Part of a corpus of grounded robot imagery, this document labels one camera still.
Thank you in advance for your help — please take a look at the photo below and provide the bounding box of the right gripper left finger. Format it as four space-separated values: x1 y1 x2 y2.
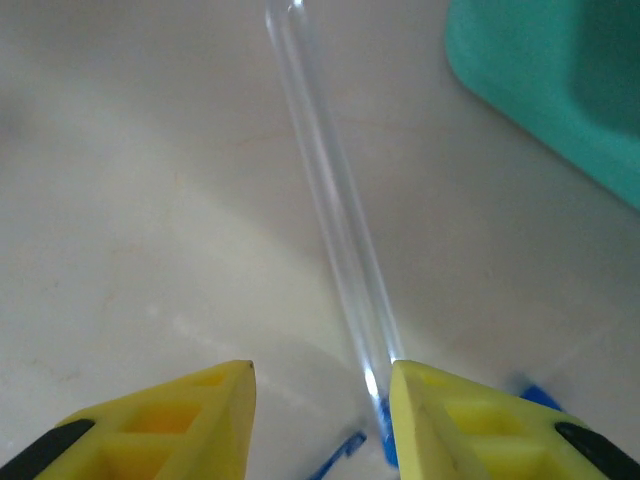
0 358 259 480

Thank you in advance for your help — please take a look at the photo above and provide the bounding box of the slate teal divided tray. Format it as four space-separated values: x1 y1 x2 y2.
444 0 640 214

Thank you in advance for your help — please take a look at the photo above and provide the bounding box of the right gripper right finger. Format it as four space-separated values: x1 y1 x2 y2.
388 359 640 480

